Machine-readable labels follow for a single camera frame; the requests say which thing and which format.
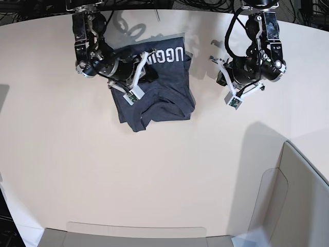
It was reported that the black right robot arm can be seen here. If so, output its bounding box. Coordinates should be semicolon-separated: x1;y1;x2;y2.
65;1;158;94

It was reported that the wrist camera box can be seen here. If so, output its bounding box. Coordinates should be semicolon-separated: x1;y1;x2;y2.
224;92;243;110
123;85;145;105

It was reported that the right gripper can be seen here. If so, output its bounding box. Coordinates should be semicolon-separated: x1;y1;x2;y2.
106;51;159;93

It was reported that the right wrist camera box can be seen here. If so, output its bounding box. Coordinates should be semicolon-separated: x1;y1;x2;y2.
123;85;145;105

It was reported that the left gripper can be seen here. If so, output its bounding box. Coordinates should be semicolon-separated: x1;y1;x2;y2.
209;56;265;99

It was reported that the grey bin bottom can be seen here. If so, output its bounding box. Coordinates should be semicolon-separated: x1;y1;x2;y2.
38;222;233;247

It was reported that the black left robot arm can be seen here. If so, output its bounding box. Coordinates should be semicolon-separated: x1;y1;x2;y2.
210;1;286;98

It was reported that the grey bin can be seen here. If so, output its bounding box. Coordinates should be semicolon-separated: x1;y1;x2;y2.
38;222;233;247
246;140;329;247

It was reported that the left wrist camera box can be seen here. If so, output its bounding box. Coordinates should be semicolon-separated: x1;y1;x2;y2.
224;92;243;110

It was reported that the grey bin right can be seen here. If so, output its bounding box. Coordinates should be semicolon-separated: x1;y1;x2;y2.
246;140;329;247

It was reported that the dark blue t-shirt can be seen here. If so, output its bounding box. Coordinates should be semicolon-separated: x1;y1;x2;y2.
111;37;195;132

